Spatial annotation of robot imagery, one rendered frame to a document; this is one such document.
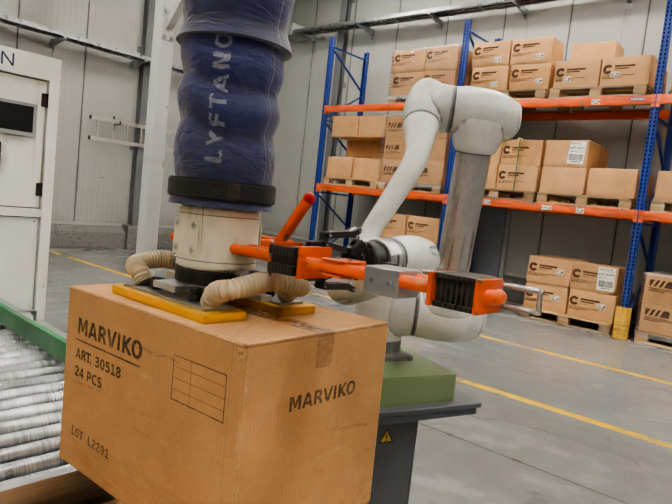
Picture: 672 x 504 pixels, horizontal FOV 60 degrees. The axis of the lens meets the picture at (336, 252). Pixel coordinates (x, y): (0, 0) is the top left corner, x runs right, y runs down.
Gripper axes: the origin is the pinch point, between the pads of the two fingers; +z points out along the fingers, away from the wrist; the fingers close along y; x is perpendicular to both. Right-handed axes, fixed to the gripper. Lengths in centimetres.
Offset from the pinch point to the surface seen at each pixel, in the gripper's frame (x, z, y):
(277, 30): 16.4, -2.4, -44.0
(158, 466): 15.1, 18.4, 40.7
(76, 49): 953, -362, -212
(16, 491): 53, 29, 59
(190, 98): 25.5, 10.5, -28.6
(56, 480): 53, 21, 59
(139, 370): 23.9, 18.5, 24.8
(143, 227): 338, -159, 28
